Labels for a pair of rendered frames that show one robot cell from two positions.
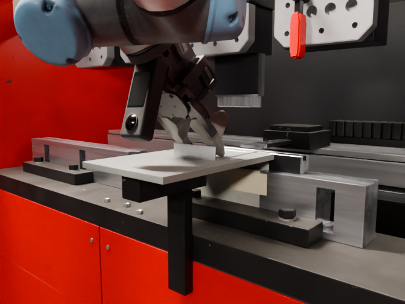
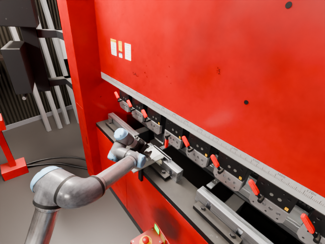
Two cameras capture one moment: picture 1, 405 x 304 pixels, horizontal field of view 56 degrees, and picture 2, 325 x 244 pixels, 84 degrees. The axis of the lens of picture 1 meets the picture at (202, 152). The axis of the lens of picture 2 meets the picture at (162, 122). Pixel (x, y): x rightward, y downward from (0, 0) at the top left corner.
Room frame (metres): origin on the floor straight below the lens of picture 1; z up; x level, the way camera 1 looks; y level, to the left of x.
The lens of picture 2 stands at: (-0.38, -0.20, 1.89)
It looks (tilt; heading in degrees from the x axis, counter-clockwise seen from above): 30 degrees down; 6
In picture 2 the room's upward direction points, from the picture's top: 5 degrees clockwise
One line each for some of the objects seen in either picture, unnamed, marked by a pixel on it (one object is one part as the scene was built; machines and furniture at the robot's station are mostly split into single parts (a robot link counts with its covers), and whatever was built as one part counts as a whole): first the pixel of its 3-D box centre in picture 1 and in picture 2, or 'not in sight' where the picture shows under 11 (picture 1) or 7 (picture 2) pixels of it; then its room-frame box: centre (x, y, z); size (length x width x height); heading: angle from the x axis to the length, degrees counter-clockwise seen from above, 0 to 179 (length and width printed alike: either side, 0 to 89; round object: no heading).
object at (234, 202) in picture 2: not in sight; (247, 192); (0.62, -0.77, 0.81); 0.64 x 0.08 x 0.14; 139
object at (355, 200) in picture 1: (261, 192); (161, 160); (0.69, -0.11, 0.92); 0.39 x 0.06 x 0.10; 49
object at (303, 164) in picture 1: (254, 158); (161, 153); (0.70, -0.10, 0.99); 0.20 x 0.03 x 0.03; 49
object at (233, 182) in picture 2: not in sight; (232, 168); (0.35, -0.50, 1.26); 0.15 x 0.09 x 0.17; 49
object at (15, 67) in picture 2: not in sight; (21, 66); (1.08, 1.26, 1.42); 0.45 x 0.12 x 0.36; 36
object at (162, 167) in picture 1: (184, 160); (142, 157); (0.61, 0.03, 1.00); 0.26 x 0.18 x 0.01; 139
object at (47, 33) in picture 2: not in sight; (54, 35); (1.37, 1.09, 1.67); 0.40 x 0.24 x 0.07; 49
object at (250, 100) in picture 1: (238, 81); (158, 136); (0.73, -0.07, 1.13); 0.10 x 0.02 x 0.10; 49
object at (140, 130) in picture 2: not in sight; (157, 129); (1.31, 0.02, 0.81); 0.64 x 0.08 x 0.14; 139
